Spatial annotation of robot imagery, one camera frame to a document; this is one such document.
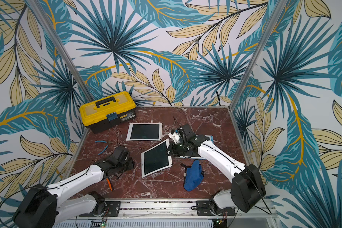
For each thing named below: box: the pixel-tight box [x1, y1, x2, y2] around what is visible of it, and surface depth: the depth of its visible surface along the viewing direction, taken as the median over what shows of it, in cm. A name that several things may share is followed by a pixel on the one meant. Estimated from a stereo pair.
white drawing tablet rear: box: [125, 122, 163, 142], surface depth 106 cm
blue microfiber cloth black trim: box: [180, 159, 205, 192], surface depth 80 cm
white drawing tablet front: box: [141, 138, 173, 179], surface depth 85 cm
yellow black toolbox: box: [79, 91, 137, 134], surface depth 99 cm
